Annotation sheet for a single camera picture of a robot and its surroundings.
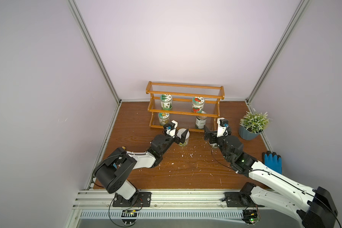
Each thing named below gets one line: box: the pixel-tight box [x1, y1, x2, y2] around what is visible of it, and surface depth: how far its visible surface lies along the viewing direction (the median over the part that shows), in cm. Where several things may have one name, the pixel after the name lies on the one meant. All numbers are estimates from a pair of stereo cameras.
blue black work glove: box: [262, 150, 283, 175], surface depth 87 cm
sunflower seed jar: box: [157, 112, 170, 126], surface depth 100 cm
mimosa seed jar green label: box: [160, 94, 173, 111], surface depth 92 cm
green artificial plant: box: [239, 108, 273, 134], surface depth 87 cm
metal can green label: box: [195, 115, 208, 130], surface depth 94 cm
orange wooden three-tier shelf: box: [145, 81, 226, 132], surface depth 94 cm
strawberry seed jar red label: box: [191, 96, 206, 114], surface depth 91 cm
